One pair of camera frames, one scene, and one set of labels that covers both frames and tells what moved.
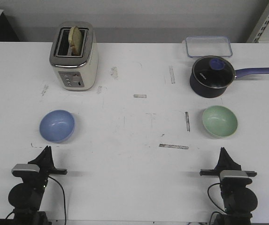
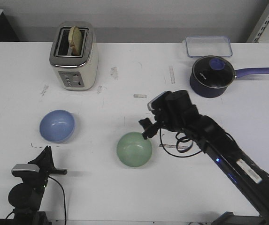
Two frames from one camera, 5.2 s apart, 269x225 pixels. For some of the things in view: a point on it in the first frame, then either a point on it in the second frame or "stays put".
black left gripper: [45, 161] stays put
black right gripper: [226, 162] → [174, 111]
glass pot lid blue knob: [213, 71] stays put
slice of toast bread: [75, 41] stays put
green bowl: [219, 121] → [133, 150]
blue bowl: [57, 126] stays put
